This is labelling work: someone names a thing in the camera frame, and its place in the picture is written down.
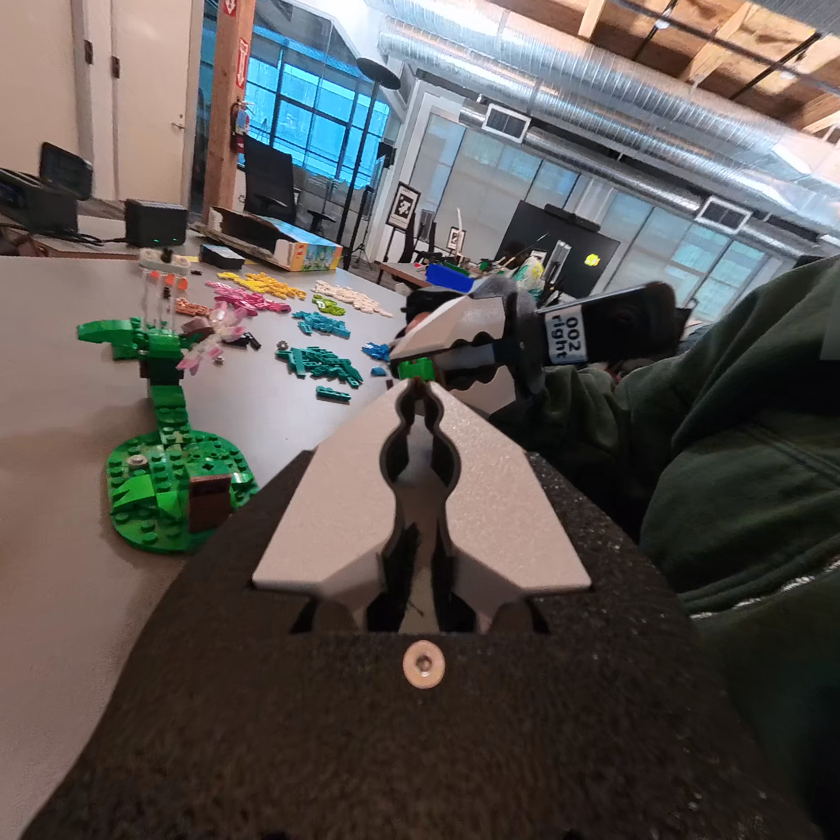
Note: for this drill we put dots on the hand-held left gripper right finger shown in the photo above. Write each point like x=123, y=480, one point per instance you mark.
x=518, y=525

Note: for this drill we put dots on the pile of coral lego pieces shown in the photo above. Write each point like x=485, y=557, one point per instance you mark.
x=190, y=307

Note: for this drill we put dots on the pile of turquoise lego pieces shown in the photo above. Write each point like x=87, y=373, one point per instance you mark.
x=321, y=323

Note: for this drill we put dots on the pile of dark teal lego pieces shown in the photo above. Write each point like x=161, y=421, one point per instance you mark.
x=321, y=364

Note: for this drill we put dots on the black charger box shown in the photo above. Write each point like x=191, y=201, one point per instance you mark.
x=156, y=223

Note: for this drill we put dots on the large fiducial marker sign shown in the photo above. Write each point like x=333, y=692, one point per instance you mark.
x=403, y=205

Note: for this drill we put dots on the lego set cardboard box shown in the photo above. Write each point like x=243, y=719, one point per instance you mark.
x=295, y=246

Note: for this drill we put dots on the small fiducial marker sign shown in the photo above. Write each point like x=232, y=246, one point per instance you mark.
x=457, y=239

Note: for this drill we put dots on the red fire extinguisher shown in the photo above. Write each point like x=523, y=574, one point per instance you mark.
x=240, y=128

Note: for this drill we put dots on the pile of blue lego pieces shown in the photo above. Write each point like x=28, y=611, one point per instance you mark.
x=379, y=354

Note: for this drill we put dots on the pile of black lego pieces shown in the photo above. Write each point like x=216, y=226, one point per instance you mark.
x=246, y=340

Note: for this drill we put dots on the black office chair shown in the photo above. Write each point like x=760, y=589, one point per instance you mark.
x=269, y=177

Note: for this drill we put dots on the white door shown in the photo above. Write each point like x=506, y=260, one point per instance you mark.
x=151, y=85

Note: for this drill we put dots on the silver ventilation duct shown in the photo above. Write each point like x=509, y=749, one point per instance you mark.
x=590, y=98

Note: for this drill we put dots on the pile of lime lego pieces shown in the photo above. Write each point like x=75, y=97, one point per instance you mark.
x=328, y=306

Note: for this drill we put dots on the black battery charging case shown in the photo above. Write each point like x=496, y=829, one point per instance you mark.
x=39, y=197

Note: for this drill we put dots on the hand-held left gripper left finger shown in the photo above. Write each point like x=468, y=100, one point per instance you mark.
x=315, y=525

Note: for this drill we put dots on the small black box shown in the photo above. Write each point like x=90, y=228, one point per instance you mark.
x=222, y=254

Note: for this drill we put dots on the green lego plant model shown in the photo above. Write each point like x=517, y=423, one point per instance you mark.
x=170, y=485

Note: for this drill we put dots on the orange brick separator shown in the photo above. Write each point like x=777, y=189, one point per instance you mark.
x=167, y=282

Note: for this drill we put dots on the small green brown lego assembly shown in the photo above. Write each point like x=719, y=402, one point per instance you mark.
x=415, y=369

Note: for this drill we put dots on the blue plastic bin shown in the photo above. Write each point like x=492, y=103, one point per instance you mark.
x=449, y=277

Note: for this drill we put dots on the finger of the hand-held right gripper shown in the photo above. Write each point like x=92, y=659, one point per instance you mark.
x=433, y=328
x=489, y=397

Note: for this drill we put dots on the pile of yellow lego pieces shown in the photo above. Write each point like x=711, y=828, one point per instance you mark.
x=262, y=284

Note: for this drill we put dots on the person's right forearm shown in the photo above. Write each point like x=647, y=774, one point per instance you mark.
x=577, y=426

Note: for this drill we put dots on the pile of magenta lego pieces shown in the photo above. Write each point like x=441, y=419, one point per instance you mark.
x=246, y=300

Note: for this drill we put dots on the pile of white lego pieces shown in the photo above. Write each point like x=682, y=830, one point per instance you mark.
x=351, y=298

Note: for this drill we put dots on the person's right hand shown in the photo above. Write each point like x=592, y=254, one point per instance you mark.
x=417, y=323

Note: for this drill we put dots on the black television screen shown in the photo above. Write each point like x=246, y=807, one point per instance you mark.
x=558, y=243

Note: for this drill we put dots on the wooden pillar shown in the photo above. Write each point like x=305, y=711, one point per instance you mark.
x=226, y=98

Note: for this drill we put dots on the black speaker on stand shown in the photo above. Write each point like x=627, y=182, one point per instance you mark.
x=386, y=152

